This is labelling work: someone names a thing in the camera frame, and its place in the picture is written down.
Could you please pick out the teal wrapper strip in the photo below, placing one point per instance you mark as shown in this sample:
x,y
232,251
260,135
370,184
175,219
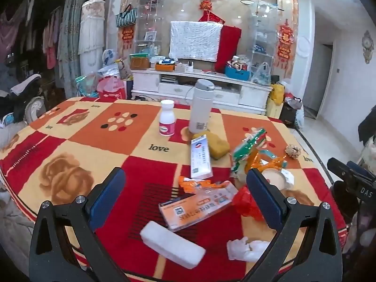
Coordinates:
x,y
268,154

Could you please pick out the yellow sponge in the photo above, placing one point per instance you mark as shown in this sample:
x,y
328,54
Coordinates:
x,y
218,146

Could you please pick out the ornate white chair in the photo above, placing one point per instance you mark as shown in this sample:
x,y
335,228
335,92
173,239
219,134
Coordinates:
x,y
33,108

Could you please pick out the white crumpled tissue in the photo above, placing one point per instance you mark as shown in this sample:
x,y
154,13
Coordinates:
x,y
238,248

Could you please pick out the pink shopping bag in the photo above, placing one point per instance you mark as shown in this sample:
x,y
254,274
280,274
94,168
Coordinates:
x,y
111,89

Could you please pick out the yellow bag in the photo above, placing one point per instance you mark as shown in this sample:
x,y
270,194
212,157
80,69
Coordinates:
x,y
276,92

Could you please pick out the orange clear wrapper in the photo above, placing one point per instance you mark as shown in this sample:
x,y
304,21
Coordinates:
x,y
255,159

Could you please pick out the red cloth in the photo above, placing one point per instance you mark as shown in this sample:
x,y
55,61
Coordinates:
x,y
229,47

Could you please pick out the orange snack wrapper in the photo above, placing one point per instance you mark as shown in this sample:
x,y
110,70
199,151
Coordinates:
x,y
191,185

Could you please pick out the white quilted cloth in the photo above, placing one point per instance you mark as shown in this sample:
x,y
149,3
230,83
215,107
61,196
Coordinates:
x,y
195,41

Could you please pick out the white pill bottle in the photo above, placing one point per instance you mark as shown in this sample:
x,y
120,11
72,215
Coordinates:
x,y
167,117

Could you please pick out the pile of clothes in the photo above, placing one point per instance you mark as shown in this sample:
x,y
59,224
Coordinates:
x,y
17,94

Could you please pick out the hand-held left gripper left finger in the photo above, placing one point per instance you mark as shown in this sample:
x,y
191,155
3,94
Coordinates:
x,y
107,194

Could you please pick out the row of hanging clothes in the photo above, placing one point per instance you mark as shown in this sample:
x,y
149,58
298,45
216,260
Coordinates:
x,y
50,44

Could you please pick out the clear plastic bag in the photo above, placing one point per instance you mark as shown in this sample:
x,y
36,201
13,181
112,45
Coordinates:
x,y
261,76

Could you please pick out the blue storage basket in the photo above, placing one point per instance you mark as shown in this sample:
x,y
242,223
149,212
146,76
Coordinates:
x,y
236,73

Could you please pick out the white foam block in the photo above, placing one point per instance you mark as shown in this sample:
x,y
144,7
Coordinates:
x,y
171,243

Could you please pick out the ornate wall clock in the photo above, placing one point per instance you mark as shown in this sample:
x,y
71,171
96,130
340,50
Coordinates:
x,y
367,45

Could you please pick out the white thermos bottle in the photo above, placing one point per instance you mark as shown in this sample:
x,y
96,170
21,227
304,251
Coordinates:
x,y
200,108

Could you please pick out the glass display shelf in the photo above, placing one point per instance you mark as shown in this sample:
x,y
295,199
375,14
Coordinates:
x,y
149,20
261,35

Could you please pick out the orange flat box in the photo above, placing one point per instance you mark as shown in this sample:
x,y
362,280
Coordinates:
x,y
164,67

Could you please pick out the green red snack bag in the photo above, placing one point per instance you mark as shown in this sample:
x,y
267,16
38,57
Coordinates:
x,y
249,144

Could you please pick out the red plastic bag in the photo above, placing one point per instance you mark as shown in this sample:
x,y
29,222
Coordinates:
x,y
245,205

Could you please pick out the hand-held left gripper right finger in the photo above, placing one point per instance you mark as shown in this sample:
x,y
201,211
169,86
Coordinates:
x,y
264,199

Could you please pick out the crumpled brown paper ball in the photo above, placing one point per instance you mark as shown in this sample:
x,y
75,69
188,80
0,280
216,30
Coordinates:
x,y
293,152

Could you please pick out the small red hanging ornament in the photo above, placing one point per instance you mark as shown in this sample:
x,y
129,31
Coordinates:
x,y
127,35

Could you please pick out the orange white medicine box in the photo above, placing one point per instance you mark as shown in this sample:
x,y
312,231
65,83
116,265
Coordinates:
x,y
199,208

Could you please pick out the striped tote bag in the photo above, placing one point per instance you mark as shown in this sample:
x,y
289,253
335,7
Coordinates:
x,y
126,17

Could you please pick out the patterned curtain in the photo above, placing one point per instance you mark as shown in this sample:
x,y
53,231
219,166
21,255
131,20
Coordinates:
x,y
70,50

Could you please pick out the large red hanging ornament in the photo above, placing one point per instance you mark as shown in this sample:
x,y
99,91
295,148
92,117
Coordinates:
x,y
285,44

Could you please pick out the white television cabinet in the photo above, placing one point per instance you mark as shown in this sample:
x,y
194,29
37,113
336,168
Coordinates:
x,y
170,88

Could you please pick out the lace covered air conditioner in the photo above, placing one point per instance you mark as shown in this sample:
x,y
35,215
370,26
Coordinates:
x,y
91,35

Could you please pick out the dark cloth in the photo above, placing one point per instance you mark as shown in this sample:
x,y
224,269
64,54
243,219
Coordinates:
x,y
367,126

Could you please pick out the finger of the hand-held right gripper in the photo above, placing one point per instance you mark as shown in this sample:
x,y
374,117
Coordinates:
x,y
337,167
359,168

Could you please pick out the printed patchwork blanket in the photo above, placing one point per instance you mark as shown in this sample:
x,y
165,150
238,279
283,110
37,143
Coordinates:
x,y
88,141

